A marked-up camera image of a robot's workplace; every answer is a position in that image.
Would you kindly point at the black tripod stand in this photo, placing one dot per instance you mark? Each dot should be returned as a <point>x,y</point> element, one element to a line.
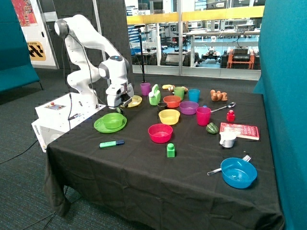
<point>138,27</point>

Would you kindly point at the purple plastic bowl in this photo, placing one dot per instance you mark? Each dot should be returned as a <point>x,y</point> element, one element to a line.
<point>188,107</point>

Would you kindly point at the blue plastic cup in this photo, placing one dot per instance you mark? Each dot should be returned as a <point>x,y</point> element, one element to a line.
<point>194,95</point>

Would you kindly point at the white mug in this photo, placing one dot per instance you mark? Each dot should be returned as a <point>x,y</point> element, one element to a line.
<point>227,139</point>

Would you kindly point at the brown toy mushroom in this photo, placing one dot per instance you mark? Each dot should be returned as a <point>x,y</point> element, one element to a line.
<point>179,87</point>

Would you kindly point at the yellow toy banana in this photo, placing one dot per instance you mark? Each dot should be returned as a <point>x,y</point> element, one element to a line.
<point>167,86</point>

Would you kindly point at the brown plush toy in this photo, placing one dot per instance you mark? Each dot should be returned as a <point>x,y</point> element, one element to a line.
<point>218,96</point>

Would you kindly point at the green toy bell pepper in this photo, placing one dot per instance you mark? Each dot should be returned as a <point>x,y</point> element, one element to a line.
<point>212,128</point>

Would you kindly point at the black tablecloth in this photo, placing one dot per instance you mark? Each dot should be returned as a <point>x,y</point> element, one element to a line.
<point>139,182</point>

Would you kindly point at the yellow plastic plate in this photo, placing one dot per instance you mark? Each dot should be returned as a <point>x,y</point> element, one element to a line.
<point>135,101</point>

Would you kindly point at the green highlighter marker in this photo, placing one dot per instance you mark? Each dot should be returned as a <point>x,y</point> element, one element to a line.
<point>111,143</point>

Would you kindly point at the green toy watering can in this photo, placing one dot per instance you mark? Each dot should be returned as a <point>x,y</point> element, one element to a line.
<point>154,95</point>

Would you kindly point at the black pen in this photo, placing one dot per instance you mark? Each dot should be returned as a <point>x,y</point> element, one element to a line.
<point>74,116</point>

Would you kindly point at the teal partition wall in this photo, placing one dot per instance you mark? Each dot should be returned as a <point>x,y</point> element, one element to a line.
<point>283,84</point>

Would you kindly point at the green plastic plate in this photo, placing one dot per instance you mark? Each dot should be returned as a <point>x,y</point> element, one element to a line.
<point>100,127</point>

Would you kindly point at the teal sofa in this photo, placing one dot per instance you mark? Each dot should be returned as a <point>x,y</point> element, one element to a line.
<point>16,69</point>

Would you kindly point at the orange plastic bowl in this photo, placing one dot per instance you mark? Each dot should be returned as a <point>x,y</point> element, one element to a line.
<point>172,101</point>

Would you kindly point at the blue plastic bowl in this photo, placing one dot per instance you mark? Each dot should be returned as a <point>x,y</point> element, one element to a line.
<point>238,173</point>

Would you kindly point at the metal spoon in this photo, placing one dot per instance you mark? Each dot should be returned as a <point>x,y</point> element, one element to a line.
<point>230,105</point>

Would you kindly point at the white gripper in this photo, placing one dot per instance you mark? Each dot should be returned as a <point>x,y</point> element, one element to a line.
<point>119,94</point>

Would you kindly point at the pink plastic cup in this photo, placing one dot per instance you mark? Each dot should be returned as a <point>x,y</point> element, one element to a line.
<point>203,115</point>

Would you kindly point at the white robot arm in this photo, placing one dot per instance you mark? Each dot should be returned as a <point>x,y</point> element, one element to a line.
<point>97,59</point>

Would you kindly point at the green plastic cup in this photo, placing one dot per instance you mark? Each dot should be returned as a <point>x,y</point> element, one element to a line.
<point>179,91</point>

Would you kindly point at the red book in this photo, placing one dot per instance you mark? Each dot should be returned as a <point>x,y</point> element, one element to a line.
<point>241,131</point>

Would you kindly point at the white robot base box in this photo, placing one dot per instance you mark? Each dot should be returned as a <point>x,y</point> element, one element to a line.
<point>53,117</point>

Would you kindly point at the green plastic bowl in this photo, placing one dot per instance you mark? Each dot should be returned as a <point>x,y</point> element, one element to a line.
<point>112,120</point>

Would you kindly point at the green toy brick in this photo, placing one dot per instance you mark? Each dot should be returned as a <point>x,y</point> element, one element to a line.
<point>170,149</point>

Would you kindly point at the yellow plastic bowl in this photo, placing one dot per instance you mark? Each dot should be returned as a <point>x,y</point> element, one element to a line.
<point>169,116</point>

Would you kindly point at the purple plastic cup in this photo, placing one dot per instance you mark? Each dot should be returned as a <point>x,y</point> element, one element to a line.
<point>145,88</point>

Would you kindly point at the pink plastic bowl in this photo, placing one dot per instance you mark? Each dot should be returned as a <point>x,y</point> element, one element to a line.
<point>160,133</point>

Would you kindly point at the metal fork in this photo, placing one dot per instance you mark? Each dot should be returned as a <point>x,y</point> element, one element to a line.
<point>246,157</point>

